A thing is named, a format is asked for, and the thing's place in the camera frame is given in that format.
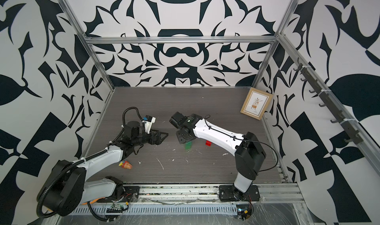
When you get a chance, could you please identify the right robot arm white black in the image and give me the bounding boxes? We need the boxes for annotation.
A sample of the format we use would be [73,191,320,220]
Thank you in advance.
[169,112,279,202]

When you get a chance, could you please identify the black corrugated cable hose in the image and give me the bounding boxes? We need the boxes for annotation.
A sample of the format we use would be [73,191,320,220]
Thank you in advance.
[109,107,143,145]

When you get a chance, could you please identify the white slotted cable duct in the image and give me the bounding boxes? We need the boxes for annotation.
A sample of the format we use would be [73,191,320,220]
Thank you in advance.
[69,203,239,216]

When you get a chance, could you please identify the small colourful toy figure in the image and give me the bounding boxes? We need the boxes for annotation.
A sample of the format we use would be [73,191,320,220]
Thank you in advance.
[119,161,133,170]

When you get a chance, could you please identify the small circuit board right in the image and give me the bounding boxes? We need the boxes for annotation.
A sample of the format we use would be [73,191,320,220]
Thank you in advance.
[237,204,254,221]

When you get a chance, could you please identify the wooden framed picture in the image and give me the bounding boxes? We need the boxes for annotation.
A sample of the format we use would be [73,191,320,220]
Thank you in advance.
[240,87,273,120]

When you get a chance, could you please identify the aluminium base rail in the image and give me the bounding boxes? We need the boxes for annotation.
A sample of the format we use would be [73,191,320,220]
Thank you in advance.
[136,183,305,204]

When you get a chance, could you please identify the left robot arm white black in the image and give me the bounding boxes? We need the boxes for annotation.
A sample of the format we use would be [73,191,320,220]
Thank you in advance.
[36,121,168,218]

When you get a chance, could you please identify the wall hook rail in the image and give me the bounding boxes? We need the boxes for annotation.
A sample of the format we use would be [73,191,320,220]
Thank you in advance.
[296,60,364,145]

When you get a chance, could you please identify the light green square lego brick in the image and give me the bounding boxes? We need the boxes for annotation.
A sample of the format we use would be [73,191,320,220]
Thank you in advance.
[185,141,192,151]

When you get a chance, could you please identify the small circuit board left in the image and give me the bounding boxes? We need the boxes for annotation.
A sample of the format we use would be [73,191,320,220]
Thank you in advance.
[106,202,129,213]

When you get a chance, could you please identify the small circuit board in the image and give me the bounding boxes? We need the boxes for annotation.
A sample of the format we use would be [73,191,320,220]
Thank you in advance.
[106,202,129,213]
[237,204,254,221]

